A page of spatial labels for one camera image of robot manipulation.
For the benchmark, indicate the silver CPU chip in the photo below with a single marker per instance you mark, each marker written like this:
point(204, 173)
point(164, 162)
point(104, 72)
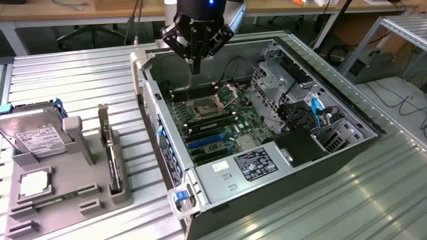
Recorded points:
point(33, 183)

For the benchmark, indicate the gray power supply unit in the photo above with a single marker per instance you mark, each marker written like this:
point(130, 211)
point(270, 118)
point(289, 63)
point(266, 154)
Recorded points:
point(220, 180)

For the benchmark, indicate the small orange item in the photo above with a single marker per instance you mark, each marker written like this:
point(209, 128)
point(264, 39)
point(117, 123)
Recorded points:
point(297, 2)

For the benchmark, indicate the metal disk bay bracket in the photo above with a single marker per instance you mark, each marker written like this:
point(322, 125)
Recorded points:
point(333, 140)

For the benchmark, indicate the Nvidia graphics card with bracket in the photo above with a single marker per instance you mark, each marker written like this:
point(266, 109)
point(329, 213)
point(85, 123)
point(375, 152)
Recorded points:
point(113, 170)

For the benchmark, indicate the blue expansion slot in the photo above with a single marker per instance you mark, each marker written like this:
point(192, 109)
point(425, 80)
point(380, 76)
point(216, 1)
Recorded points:
point(204, 141)

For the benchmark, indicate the CPU socket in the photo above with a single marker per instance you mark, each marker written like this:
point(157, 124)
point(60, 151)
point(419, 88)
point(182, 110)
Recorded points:
point(204, 108)

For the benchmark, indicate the silver hard disk blue carrier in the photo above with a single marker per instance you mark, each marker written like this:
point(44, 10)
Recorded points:
point(40, 140)

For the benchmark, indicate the black plastic duct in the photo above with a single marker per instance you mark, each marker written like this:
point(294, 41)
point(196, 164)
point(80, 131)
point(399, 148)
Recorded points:
point(296, 147)

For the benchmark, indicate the black labelled RAM stick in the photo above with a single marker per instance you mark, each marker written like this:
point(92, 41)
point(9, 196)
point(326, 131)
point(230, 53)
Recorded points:
point(213, 125)

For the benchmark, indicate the gray metal drive cage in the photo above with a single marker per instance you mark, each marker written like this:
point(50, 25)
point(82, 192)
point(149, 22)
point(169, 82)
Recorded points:
point(273, 82)

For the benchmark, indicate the white boxes on desk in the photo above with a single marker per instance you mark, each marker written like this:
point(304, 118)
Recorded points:
point(320, 2)

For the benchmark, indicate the long black expansion slot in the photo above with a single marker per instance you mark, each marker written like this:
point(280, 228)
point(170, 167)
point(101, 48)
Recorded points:
point(214, 157)
point(209, 151)

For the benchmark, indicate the aluminium profile frame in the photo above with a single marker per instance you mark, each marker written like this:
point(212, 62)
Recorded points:
point(400, 27)

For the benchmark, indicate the metal socket cover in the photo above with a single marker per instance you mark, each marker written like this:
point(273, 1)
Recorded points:
point(229, 96)

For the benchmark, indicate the blue card retention clip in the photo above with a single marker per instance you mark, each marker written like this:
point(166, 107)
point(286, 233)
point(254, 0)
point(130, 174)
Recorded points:
point(160, 130)
point(170, 150)
point(178, 170)
point(174, 159)

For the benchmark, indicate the blue case latch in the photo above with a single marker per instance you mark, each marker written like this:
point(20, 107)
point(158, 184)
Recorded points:
point(180, 196)

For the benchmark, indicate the green RAM stick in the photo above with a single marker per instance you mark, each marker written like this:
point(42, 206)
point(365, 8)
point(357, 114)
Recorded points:
point(69, 195)

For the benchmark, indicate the green motherboard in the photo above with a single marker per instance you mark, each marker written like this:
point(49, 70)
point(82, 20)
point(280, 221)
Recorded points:
point(246, 125)

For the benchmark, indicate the open black PC case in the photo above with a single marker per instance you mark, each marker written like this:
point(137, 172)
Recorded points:
point(300, 190)

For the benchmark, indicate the metal locking lever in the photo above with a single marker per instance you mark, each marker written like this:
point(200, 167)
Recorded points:
point(188, 96)

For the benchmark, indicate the silver chipset heatsink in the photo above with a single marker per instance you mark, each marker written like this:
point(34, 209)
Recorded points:
point(248, 143)

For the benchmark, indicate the brown cardboard box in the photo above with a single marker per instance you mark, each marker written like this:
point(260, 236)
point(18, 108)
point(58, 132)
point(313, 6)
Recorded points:
point(116, 4)

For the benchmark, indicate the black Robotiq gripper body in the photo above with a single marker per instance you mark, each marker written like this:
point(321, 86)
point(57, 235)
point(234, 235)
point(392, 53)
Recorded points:
point(200, 12)

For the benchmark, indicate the gray box device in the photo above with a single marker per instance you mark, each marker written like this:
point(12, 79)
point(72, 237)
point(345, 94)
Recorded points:
point(376, 65)

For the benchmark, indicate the gray plastic parts rack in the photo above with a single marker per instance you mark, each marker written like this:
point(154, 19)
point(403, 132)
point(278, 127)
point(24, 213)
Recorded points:
point(66, 180)

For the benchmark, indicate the wooden desk white frame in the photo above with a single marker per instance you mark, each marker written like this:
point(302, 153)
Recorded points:
point(367, 7)
point(40, 13)

